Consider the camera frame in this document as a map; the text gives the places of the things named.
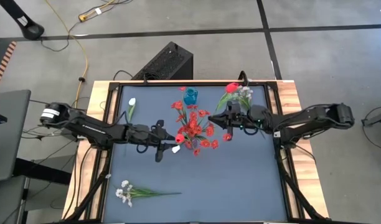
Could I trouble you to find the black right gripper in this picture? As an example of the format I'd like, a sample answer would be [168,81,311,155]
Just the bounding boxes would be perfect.
[208,101,258,138]

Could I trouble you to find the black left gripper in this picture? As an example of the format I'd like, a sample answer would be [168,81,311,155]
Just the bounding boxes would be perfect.
[128,119,180,162]

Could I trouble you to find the white flower bunch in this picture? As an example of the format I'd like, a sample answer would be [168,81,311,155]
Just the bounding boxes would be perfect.
[115,179,182,208]
[236,85,255,112]

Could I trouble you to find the red flower bunch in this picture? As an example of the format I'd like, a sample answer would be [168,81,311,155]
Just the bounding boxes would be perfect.
[171,86,233,157]

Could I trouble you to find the pink ribbed glass vase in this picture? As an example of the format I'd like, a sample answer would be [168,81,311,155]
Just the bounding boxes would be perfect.
[184,136,200,151]

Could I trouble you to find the blue glass vase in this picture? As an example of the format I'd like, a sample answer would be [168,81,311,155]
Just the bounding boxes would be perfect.
[183,86,199,106]

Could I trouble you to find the black mesh computer tower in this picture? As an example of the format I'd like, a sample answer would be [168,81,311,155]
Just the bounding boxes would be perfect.
[131,41,194,81]

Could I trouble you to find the light wooden table board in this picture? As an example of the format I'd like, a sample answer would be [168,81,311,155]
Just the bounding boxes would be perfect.
[62,79,331,220]

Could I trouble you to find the grey stand foot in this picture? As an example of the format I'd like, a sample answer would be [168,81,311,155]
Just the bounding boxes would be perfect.
[360,105,381,150]

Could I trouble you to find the grey desk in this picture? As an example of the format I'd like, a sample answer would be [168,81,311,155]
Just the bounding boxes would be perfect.
[0,89,32,183]

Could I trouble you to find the orange striped floor mat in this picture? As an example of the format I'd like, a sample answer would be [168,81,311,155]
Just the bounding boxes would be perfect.
[0,40,17,94]

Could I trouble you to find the black aluminium table frame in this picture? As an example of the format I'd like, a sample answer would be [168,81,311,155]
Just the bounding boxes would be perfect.
[64,79,327,224]

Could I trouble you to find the yellow extension cable with plug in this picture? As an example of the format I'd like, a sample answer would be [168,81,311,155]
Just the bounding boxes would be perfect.
[78,0,134,22]

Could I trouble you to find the black desk leg frame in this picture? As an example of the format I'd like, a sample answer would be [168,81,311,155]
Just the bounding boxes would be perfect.
[0,0,45,40]

